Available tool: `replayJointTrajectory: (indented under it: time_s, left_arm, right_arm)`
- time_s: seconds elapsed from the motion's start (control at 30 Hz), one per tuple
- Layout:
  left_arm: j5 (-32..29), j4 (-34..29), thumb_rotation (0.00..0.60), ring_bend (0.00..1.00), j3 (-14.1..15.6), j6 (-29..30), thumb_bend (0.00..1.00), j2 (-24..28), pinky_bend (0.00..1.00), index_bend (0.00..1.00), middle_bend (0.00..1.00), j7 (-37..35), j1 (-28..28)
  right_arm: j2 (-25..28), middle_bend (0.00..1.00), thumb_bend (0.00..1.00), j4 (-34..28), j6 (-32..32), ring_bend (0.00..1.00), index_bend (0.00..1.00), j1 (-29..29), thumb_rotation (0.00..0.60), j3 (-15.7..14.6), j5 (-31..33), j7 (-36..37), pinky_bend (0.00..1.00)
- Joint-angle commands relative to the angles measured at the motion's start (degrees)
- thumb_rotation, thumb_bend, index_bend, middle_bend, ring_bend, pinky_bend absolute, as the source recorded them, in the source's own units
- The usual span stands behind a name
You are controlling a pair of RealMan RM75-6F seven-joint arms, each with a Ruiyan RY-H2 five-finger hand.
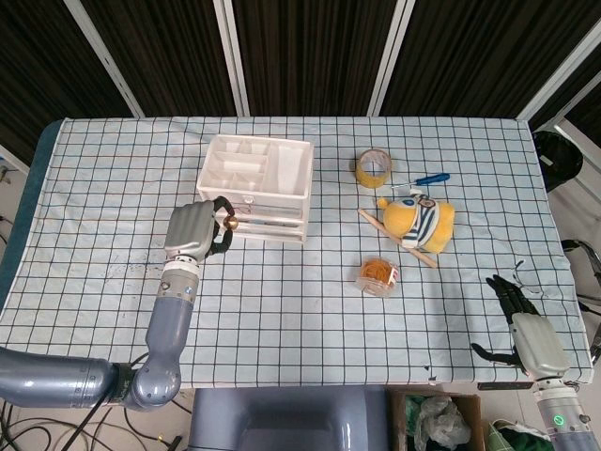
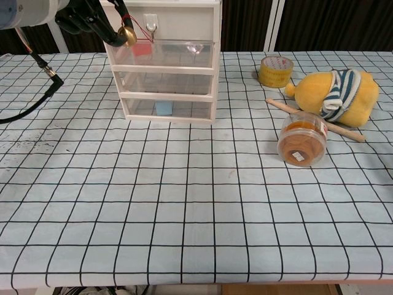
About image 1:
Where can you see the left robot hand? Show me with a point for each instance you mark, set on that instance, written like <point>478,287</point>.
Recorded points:
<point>188,227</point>

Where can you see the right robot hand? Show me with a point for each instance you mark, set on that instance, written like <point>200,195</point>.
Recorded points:
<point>536,340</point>

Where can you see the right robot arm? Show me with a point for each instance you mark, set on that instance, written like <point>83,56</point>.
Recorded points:
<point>561,413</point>

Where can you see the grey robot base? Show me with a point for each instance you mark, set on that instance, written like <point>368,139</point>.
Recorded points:
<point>286,420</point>

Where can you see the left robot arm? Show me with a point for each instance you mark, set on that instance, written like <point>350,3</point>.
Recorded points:
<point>89,357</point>

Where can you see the white plastic drawer organizer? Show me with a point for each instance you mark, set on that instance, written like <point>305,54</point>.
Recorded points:
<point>257,184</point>

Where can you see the cardboard box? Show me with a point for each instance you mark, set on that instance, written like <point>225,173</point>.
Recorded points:
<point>474,413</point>

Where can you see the green bag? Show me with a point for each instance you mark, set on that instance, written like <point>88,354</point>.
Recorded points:
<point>516,439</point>

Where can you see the crumpled plastic bag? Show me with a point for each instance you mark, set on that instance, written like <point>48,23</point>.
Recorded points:
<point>441,420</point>

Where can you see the checkered tablecloth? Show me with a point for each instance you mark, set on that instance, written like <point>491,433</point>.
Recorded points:
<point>300,300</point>

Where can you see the yellow striped plush toy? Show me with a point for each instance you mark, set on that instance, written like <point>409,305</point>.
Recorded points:
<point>418,221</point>

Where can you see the clear box of rubber bands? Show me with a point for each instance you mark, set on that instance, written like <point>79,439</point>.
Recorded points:
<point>377,276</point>

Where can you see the black round stool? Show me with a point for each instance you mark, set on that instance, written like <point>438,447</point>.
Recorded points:
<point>559,157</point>

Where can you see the wooden stick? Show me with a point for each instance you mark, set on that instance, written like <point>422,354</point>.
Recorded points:
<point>373,221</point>

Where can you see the yellow tape roll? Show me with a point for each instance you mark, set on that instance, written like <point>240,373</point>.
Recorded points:
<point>373,167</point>

